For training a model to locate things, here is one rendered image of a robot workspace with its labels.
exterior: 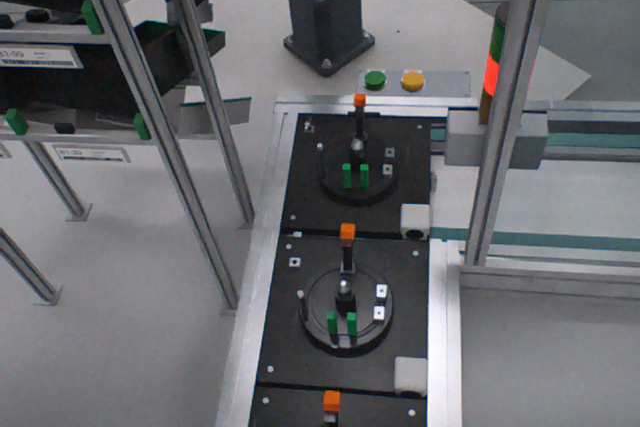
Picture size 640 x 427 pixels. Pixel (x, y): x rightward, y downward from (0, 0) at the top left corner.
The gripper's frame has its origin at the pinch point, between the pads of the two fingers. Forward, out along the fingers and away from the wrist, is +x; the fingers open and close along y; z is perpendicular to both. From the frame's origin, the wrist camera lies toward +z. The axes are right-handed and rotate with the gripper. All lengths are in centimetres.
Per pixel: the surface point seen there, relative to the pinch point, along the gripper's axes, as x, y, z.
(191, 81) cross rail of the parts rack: 16.5, 9.3, 3.1
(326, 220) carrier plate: 26.0, 24.3, -23.2
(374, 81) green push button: -3.6, 20.9, -32.9
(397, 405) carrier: 49, 45, -18
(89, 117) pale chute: 24.5, -5.6, 2.4
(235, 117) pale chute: 13.8, 5.4, -16.9
